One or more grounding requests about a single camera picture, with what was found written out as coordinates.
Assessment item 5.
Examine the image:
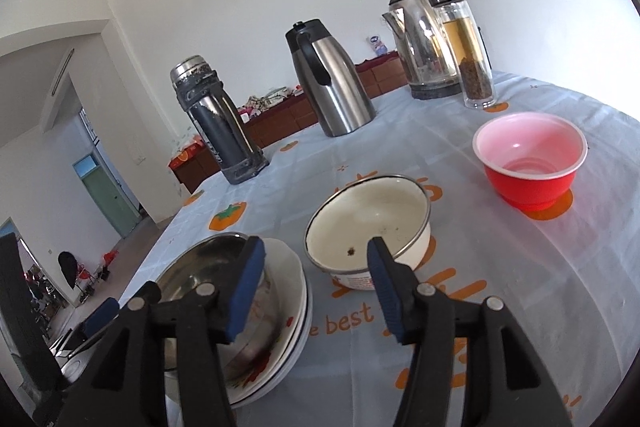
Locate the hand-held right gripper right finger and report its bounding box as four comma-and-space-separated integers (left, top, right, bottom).
366, 236, 573, 427

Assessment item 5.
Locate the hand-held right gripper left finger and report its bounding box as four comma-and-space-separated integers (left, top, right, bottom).
56, 235, 266, 427

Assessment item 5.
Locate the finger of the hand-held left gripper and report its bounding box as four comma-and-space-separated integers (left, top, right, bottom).
82, 298, 121, 339

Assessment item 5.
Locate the stainless steel bowl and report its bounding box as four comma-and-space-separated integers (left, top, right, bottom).
152, 232, 281, 373

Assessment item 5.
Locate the white enamel bowl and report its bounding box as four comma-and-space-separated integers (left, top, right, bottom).
304, 175, 432, 292

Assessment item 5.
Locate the pink floral rim plate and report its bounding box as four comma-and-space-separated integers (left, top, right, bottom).
230, 287, 314, 408

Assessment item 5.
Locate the red plastic bowl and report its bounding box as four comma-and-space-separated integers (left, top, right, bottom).
473, 112, 589, 212

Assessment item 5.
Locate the red folding chair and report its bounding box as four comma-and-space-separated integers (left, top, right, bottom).
75, 267, 96, 303

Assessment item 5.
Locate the persimmon print tablecloth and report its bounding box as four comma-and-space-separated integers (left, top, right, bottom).
117, 69, 640, 427

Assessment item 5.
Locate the green door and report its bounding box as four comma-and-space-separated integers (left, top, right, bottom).
72, 154, 138, 238

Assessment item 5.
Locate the orange cardboard box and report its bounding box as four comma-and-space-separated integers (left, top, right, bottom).
168, 147, 203, 170

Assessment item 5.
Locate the black vacuum flask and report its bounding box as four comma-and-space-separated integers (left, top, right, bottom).
170, 55, 271, 186

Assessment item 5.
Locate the brown wooden sideboard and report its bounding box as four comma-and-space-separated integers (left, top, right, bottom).
168, 56, 408, 195

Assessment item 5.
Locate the colourful cloth pile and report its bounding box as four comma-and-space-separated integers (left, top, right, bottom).
240, 87, 301, 118

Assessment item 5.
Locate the steel electric kettle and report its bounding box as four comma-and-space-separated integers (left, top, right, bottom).
382, 0, 463, 100

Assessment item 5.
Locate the fluorescent tube lamp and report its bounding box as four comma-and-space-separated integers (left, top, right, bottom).
50, 48, 76, 96

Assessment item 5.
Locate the glass tea bottle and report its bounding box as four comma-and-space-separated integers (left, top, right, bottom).
424, 0, 496, 110

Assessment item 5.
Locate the steel carafe with black handle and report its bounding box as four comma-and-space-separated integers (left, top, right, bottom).
285, 19, 377, 138

